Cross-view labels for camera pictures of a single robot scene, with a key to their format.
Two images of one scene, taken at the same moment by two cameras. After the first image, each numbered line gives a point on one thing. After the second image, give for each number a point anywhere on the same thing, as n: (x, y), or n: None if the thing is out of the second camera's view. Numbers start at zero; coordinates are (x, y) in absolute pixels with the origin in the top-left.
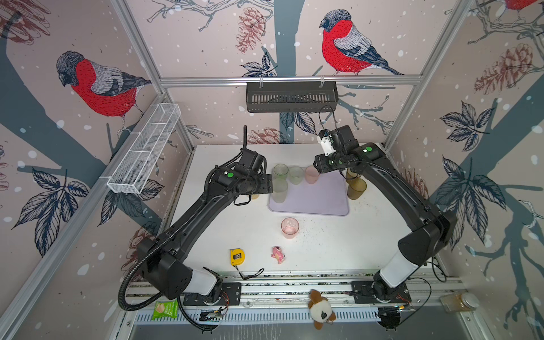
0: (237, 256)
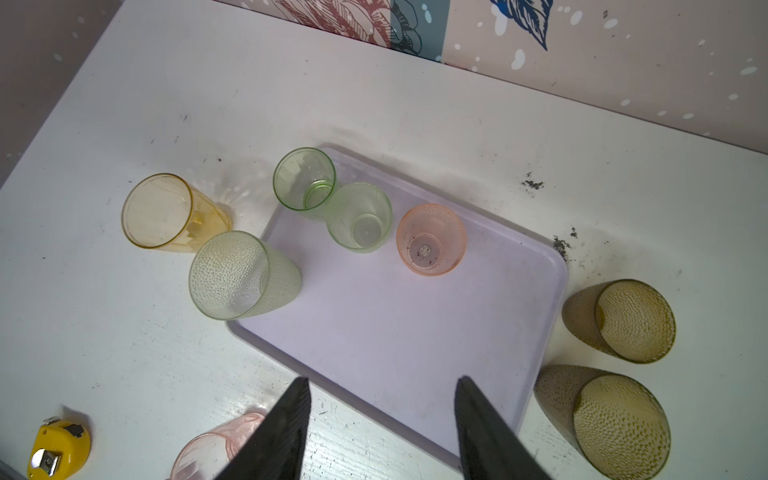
0: (59, 450)
